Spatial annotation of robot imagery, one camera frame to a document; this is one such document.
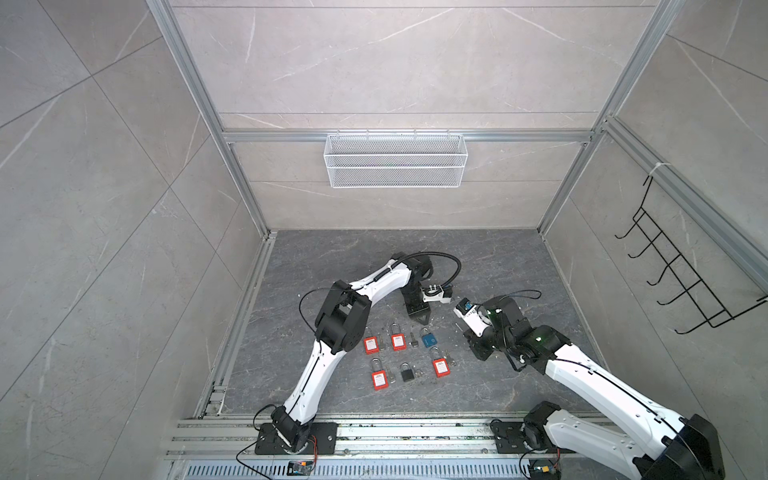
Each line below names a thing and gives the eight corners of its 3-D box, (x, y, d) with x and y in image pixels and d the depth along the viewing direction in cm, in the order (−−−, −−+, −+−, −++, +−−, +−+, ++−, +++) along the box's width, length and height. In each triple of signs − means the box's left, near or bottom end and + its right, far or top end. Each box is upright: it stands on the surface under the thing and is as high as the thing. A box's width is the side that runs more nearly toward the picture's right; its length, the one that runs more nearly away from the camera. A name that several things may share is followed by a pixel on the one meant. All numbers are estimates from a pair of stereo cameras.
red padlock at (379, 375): (370, 390, 83) (370, 388, 81) (371, 359, 88) (371, 357, 87) (388, 390, 83) (388, 388, 81) (388, 359, 88) (388, 357, 87)
